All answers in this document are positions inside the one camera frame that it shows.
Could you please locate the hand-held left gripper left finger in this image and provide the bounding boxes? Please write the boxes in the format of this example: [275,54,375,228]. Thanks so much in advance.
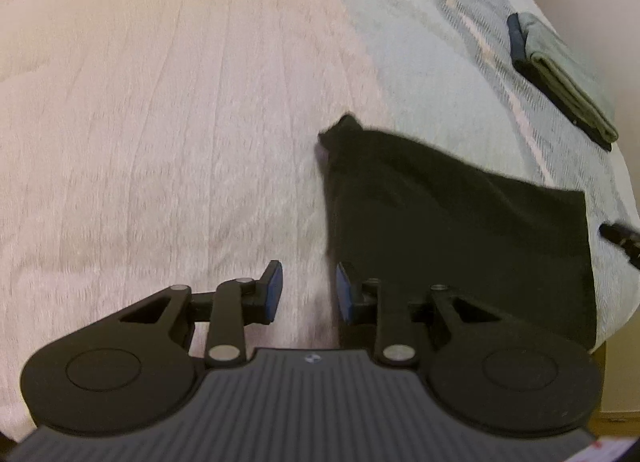
[120,260,284,368]

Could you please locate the pink grey striped blanket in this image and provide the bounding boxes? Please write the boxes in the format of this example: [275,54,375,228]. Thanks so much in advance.
[0,0,640,443]

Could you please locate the folded grey-green garment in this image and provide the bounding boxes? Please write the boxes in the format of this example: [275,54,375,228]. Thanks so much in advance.
[517,12,621,143]

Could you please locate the dark olive pants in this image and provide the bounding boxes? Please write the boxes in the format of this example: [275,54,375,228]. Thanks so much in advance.
[317,113,598,355]

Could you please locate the folded green and navy towels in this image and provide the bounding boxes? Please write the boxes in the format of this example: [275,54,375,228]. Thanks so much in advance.
[506,13,613,153]

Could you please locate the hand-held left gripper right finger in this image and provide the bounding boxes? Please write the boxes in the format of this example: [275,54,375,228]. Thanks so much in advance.
[335,262,511,368]

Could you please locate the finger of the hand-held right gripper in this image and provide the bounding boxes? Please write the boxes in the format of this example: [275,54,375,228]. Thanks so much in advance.
[599,222,640,271]

